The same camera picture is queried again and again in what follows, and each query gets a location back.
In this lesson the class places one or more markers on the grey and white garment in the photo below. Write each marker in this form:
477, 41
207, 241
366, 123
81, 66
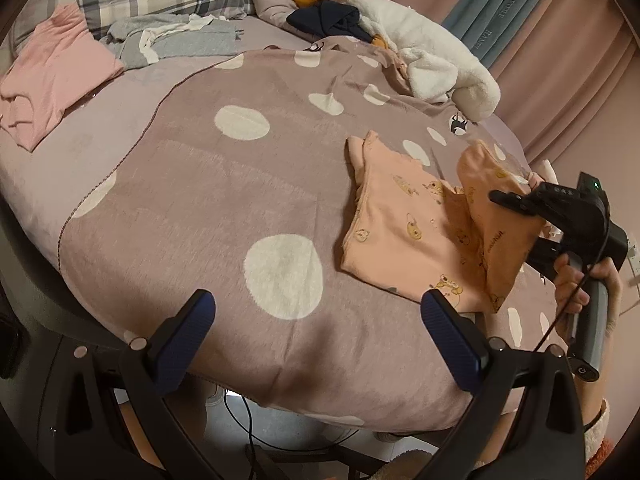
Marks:
185, 40

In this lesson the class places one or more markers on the white wall outlet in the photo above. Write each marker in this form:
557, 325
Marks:
634, 260

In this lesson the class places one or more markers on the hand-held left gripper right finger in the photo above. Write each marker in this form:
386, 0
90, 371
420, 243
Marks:
450, 347

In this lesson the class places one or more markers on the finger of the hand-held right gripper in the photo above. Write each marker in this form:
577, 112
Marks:
546, 256
515, 201

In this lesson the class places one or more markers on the person's right forearm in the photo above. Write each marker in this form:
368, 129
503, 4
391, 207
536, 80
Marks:
591, 405

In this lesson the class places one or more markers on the white fluffy garment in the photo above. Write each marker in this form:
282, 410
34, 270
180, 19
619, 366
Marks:
425, 55

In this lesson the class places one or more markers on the mauve polka dot blanket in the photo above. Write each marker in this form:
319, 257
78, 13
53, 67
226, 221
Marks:
225, 200

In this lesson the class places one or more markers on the folded white garment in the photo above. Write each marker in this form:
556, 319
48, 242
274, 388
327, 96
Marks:
549, 170

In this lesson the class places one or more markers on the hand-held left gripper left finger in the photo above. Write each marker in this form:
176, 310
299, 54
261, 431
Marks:
185, 342

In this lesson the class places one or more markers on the orange printed baby shirt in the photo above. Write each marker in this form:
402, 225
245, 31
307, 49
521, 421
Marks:
400, 230

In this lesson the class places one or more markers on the person's right hand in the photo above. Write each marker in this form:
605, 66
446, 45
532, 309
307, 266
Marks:
570, 287

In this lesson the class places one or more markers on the pink flat garment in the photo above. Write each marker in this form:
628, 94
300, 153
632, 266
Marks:
50, 75

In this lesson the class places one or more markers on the teal curtain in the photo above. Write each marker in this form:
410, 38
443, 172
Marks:
495, 5

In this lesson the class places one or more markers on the navy blue cloth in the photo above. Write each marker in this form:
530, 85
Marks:
325, 17

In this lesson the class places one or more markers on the folded pink garment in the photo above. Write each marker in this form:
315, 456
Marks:
536, 180

